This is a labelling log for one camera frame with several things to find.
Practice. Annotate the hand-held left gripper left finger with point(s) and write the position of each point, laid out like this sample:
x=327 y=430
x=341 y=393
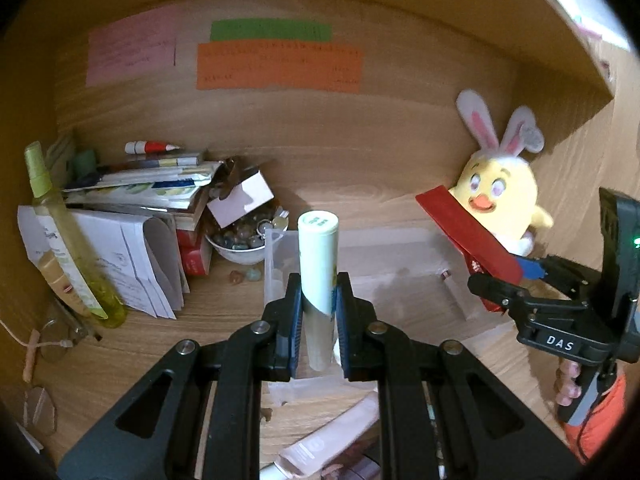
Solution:
x=296 y=321

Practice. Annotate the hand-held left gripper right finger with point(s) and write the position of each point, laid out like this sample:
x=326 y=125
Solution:
x=342 y=325

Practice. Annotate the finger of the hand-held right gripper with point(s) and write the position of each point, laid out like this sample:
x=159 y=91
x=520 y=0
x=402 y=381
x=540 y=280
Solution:
x=532 y=267
x=495 y=287

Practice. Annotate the red box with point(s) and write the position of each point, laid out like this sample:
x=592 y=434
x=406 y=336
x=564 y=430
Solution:
x=465 y=230

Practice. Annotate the pale green cosmetic tube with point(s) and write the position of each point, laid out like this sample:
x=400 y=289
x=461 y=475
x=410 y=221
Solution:
x=318 y=250

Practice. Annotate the clear plastic storage box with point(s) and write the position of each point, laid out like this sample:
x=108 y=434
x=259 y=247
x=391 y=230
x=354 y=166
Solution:
x=395 y=260

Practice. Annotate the pink cosmetic tube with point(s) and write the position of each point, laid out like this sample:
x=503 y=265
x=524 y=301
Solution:
x=330 y=437

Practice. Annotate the person's right forearm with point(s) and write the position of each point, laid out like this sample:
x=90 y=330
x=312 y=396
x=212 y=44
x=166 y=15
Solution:
x=602 y=425

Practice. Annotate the person's right hand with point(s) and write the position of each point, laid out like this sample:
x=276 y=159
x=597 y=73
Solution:
x=567 y=385

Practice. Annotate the clear tube with red cap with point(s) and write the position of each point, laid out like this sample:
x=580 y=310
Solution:
x=455 y=292

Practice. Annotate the small loose stone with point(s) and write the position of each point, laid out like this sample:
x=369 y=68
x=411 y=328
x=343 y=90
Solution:
x=254 y=274
x=236 y=276

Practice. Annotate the glass bowl with items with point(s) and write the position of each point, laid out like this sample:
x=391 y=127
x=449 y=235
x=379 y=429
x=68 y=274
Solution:
x=240 y=255

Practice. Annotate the yellow chick plush toy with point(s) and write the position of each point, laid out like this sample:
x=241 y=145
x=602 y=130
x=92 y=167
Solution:
x=500 y=185

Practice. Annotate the red book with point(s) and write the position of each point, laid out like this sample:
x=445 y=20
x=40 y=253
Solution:
x=194 y=255

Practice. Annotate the open white cardboard box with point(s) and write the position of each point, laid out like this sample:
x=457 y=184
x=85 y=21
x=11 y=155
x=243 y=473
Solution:
x=240 y=200

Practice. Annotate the stack of booklets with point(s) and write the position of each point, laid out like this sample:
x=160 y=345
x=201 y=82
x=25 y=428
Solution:
x=145 y=187

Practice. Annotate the blue and yellow small carton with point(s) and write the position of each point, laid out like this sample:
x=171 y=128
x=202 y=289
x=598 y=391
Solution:
x=165 y=161

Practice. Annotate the red and white small tube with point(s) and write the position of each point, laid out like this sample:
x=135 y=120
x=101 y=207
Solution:
x=150 y=147

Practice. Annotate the beige cosmetic tube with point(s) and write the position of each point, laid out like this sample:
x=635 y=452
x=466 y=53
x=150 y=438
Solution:
x=62 y=280

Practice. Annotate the clear eyeglasses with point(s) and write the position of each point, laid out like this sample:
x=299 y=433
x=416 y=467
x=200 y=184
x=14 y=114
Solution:
x=57 y=342

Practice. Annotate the orange paper note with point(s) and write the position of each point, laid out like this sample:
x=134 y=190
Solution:
x=277 y=67

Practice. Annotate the yellow-green spray bottle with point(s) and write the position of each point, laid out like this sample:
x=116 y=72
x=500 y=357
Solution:
x=55 y=210

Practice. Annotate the green paper note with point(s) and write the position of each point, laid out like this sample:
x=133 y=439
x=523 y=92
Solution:
x=270 y=31

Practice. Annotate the pink paper note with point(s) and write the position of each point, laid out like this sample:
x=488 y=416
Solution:
x=130 y=47

